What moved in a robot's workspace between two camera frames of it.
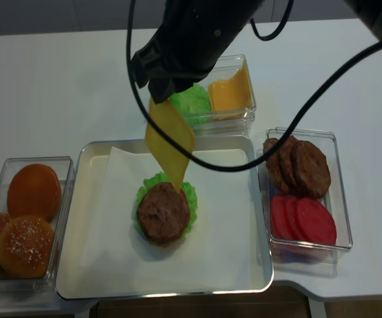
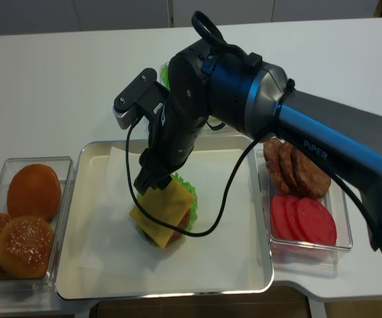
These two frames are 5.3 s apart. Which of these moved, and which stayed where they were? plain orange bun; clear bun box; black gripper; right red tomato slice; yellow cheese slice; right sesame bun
Moved: black gripper; yellow cheese slice
Stayed: plain orange bun; right red tomato slice; right sesame bun; clear bun box
